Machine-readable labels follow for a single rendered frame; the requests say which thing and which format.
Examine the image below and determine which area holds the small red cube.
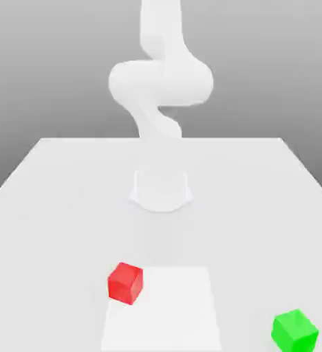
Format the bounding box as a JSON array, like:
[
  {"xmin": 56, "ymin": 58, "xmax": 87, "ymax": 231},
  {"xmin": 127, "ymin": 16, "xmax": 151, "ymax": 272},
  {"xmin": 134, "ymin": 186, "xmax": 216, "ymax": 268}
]
[{"xmin": 107, "ymin": 261, "xmax": 144, "ymax": 306}]

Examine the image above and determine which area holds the small green cube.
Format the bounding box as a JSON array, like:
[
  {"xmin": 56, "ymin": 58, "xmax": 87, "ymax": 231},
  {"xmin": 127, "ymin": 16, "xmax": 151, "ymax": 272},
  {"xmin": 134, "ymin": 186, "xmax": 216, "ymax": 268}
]
[{"xmin": 270, "ymin": 308, "xmax": 320, "ymax": 352}]

